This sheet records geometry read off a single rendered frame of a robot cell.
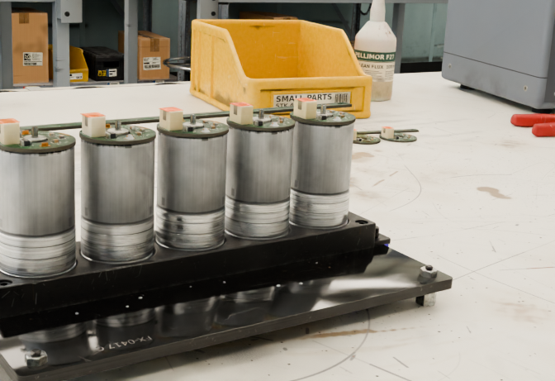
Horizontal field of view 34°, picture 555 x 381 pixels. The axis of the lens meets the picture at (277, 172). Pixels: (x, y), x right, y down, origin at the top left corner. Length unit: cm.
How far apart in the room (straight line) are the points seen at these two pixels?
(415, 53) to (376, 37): 541
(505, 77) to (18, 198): 54
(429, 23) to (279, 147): 587
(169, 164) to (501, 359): 13
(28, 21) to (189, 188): 411
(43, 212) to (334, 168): 11
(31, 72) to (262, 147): 414
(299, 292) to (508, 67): 48
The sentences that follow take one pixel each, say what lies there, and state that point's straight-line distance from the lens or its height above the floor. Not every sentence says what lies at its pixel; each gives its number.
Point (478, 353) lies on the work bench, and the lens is 31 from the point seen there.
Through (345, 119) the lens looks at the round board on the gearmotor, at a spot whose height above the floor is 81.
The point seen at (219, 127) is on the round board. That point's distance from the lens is 31.
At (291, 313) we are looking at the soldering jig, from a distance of 29.
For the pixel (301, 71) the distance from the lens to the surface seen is 76.
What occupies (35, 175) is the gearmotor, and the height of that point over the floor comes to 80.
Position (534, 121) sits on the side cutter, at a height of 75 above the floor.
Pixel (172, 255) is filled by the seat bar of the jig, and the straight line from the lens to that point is 31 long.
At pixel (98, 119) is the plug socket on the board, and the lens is 29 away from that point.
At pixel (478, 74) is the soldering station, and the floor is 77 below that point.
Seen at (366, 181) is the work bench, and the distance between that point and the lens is 49.
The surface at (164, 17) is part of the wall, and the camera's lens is 512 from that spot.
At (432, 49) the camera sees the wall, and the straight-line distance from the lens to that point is 623.
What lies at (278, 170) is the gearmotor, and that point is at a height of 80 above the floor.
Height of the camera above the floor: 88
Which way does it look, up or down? 15 degrees down
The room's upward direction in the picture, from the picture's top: 3 degrees clockwise
